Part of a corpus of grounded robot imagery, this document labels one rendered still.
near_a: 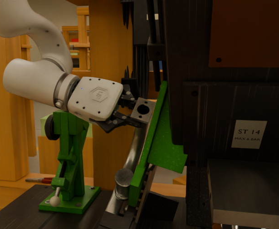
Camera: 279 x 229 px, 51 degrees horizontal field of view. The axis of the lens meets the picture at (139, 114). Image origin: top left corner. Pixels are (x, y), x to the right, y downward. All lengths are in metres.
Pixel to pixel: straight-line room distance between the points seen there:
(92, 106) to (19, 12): 0.23
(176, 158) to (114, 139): 0.43
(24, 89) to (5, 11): 0.17
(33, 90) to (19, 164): 0.54
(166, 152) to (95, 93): 0.21
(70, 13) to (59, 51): 10.64
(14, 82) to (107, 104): 0.22
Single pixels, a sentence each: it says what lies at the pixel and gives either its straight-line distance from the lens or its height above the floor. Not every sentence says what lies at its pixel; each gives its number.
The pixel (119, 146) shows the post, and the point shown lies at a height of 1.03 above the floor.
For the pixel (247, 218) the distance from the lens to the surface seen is 0.38.
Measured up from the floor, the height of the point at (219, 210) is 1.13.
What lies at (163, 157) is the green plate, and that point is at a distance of 0.55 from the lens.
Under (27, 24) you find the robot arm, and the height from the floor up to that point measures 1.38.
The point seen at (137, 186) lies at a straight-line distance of 0.54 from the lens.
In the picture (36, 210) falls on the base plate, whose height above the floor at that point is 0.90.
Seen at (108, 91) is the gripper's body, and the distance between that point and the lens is 0.64.
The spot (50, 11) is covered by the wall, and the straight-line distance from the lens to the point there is 11.66.
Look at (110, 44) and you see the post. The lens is 0.93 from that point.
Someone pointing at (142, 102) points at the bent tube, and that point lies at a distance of 0.63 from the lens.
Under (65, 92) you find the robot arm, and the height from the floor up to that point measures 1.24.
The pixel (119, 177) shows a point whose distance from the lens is 0.57.
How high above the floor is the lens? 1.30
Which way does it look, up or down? 10 degrees down
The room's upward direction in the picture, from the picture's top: straight up
